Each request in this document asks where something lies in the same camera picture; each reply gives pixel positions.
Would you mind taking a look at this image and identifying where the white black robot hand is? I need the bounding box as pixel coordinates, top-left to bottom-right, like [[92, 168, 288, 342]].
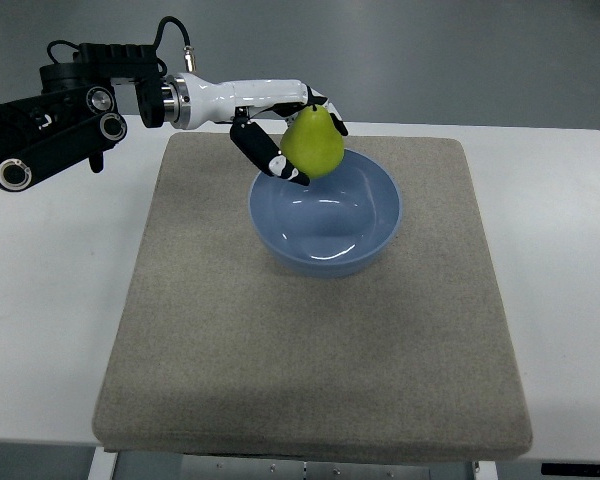
[[162, 73, 349, 186]]

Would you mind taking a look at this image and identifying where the green pear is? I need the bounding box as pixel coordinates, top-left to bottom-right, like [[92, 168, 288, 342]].
[[280, 105, 344, 180]]

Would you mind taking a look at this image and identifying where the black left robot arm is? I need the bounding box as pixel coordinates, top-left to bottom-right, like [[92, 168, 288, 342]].
[[0, 16, 348, 192]]

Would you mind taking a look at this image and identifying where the blue ceramic bowl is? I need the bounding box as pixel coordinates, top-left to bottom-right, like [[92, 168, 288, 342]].
[[248, 150, 403, 278]]

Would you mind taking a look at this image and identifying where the beige felt mat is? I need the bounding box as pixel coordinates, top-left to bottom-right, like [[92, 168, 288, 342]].
[[92, 133, 533, 463]]

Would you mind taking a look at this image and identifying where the white table frame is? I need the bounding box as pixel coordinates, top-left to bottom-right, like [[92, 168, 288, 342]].
[[87, 446, 501, 480]]

